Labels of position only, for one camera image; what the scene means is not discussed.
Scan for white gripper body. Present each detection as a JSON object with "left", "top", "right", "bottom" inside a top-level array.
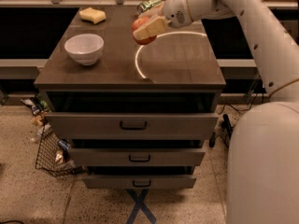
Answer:
[{"left": 163, "top": 0, "right": 193, "bottom": 28}]

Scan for bottom grey drawer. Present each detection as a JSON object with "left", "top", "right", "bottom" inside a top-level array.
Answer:
[{"left": 82, "top": 175, "right": 196, "bottom": 189}]

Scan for black stand base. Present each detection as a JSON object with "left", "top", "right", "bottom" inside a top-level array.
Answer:
[{"left": 209, "top": 114, "right": 233, "bottom": 147}]

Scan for black wire basket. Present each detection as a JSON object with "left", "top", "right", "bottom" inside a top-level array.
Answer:
[{"left": 36, "top": 133, "right": 85, "bottom": 177}]

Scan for blue tape cross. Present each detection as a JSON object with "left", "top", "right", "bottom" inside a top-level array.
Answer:
[{"left": 126, "top": 189, "right": 157, "bottom": 224}]

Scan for red apple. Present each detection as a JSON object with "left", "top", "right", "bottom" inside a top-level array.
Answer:
[{"left": 132, "top": 17, "right": 156, "bottom": 45}]

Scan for yellow sponge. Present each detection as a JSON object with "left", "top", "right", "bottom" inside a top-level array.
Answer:
[{"left": 79, "top": 7, "right": 106, "bottom": 24}]

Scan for middle grey drawer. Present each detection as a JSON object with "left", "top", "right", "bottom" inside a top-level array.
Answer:
[{"left": 68, "top": 148, "right": 205, "bottom": 167}]

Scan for grey drawer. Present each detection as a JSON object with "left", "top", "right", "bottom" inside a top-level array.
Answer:
[
  {"left": 68, "top": 148, "right": 205, "bottom": 167},
  {"left": 82, "top": 175, "right": 196, "bottom": 189},
  {"left": 46, "top": 112, "right": 218, "bottom": 140}
]

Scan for top grey drawer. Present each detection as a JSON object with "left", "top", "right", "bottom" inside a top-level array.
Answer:
[{"left": 46, "top": 112, "right": 218, "bottom": 140}]

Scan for snack packets on floor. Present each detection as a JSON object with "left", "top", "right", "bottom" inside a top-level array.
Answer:
[{"left": 21, "top": 97, "right": 52, "bottom": 143}]

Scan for grey drawer cabinet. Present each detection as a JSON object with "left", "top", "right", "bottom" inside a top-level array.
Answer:
[{"left": 36, "top": 7, "right": 225, "bottom": 179}]

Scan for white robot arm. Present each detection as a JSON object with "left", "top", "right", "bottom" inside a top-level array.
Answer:
[{"left": 133, "top": 0, "right": 299, "bottom": 224}]

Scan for black cable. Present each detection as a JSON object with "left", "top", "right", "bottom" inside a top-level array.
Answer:
[{"left": 216, "top": 75, "right": 265, "bottom": 142}]

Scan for green soda can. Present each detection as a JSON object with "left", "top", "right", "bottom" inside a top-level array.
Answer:
[{"left": 136, "top": 0, "right": 162, "bottom": 15}]

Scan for white bowl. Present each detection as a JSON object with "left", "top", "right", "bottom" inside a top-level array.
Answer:
[{"left": 64, "top": 34, "right": 104, "bottom": 65}]

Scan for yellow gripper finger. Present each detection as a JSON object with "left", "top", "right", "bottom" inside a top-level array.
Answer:
[
  {"left": 145, "top": 15, "right": 168, "bottom": 36},
  {"left": 138, "top": 3, "right": 164, "bottom": 19}
]

